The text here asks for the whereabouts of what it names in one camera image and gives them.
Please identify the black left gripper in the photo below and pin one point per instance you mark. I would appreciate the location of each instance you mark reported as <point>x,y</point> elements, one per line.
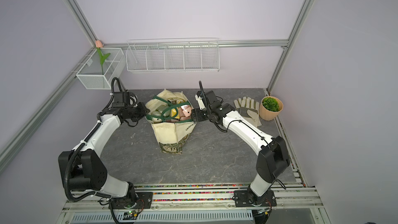
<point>144,111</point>

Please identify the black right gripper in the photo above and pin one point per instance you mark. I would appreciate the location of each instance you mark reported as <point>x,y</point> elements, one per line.
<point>195,114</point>

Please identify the cream tote bag green handles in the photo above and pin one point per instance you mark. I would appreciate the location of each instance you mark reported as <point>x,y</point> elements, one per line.
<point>171,133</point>

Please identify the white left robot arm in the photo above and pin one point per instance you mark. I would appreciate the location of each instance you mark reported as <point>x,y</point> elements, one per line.
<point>82,171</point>

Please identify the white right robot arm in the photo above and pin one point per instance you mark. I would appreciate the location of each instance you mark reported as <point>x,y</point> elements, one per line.
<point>272,153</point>

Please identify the cream work gloves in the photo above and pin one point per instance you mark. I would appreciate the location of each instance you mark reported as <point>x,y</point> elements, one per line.
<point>249,108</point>

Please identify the potted green plant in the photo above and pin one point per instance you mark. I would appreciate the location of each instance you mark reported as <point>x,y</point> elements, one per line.
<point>270,107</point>

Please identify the pink artificial tulip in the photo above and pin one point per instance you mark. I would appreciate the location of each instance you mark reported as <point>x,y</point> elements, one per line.
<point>102,57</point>

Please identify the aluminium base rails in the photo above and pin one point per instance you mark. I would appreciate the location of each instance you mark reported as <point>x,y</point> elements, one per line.
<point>292,203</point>

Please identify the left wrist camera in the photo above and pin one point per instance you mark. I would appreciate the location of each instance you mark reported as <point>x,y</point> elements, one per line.
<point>121,98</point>

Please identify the small white wire basket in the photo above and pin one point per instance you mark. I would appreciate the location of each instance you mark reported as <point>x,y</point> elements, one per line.
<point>90,74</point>

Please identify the long white wire basket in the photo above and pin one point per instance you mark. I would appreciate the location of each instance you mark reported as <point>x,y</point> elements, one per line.
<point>172,55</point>

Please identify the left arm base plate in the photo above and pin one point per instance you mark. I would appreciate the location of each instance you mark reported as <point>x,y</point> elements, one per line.
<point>141,200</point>

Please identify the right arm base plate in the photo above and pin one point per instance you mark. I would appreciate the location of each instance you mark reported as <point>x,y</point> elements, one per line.
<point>246,198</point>

